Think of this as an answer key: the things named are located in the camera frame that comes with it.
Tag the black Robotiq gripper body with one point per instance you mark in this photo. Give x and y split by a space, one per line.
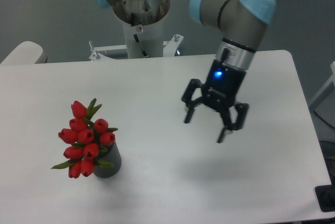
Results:
221 87

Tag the red tulip bouquet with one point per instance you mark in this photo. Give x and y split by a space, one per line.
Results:
87 140

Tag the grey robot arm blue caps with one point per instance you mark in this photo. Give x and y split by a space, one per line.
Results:
243 23

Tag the dark grey ribbed vase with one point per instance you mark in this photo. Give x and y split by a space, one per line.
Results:
109 163

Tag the black device at table edge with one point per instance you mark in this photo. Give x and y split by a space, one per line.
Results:
325 197

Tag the white chair seat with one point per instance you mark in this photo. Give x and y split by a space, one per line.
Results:
26 53

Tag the white metal base frame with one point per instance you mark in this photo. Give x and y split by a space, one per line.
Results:
169 48

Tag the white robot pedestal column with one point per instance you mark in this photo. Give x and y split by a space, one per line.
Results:
142 20

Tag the white furniture frame right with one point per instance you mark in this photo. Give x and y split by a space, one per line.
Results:
325 90

